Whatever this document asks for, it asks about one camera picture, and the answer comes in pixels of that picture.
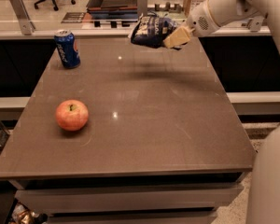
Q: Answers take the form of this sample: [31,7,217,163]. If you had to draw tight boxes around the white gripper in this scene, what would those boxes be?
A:
[163,0,219,49]

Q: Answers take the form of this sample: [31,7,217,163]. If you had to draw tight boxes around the blue chip bag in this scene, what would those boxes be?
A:
[129,15,178,49]

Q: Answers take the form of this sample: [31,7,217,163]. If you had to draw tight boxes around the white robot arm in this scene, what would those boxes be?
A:
[163,0,280,224]

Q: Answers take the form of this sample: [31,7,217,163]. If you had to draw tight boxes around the red apple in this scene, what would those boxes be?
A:
[55,100,89,132]

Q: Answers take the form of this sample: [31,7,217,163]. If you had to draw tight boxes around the blue pepsi can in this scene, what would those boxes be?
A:
[54,30,80,69]

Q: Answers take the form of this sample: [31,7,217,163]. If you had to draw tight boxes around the grey drawer cabinet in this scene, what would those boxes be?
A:
[16,180,244,224]

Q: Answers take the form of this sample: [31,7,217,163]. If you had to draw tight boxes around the crumpled wrappers on floor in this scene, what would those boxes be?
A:
[9,203,48,224]

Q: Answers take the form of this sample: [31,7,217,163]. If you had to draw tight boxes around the middle metal rail bracket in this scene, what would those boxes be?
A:
[137,0,147,16]

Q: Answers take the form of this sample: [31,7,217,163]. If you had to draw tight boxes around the metal rail bracket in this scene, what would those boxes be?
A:
[9,0,35,35]
[137,0,147,16]
[247,16,264,32]

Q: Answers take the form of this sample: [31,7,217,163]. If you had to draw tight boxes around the right metal rail bracket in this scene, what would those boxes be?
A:
[247,16,264,32]

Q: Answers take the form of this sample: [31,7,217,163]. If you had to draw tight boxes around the left metal rail bracket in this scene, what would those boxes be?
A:
[9,0,35,35]

